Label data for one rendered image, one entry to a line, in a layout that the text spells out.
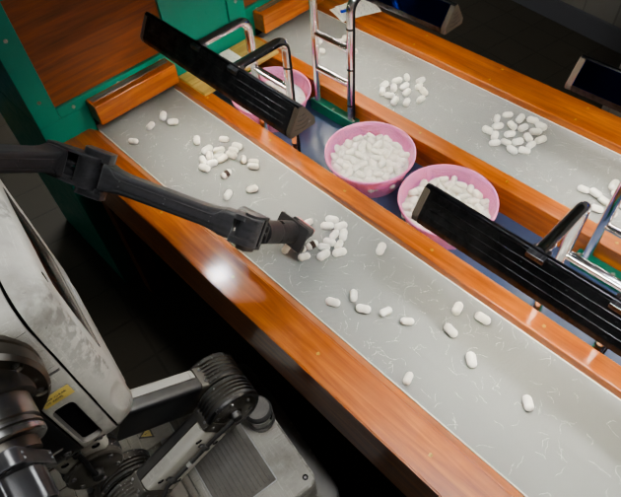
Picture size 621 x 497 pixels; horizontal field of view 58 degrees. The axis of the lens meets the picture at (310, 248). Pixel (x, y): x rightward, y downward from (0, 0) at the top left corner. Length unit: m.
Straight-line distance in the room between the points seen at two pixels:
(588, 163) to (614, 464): 0.85
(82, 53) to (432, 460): 1.45
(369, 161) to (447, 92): 0.41
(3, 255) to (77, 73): 1.28
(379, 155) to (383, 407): 0.80
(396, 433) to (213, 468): 0.52
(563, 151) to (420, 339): 0.77
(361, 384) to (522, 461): 0.35
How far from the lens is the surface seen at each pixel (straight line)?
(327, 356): 1.25
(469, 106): 1.89
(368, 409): 1.20
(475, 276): 1.39
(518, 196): 1.59
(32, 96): 1.83
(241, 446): 1.50
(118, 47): 1.91
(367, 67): 2.03
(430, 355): 1.29
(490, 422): 1.25
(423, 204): 1.09
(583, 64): 1.48
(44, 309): 0.62
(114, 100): 1.88
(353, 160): 1.66
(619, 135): 1.86
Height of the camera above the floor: 1.88
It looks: 52 degrees down
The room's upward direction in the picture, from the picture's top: 6 degrees counter-clockwise
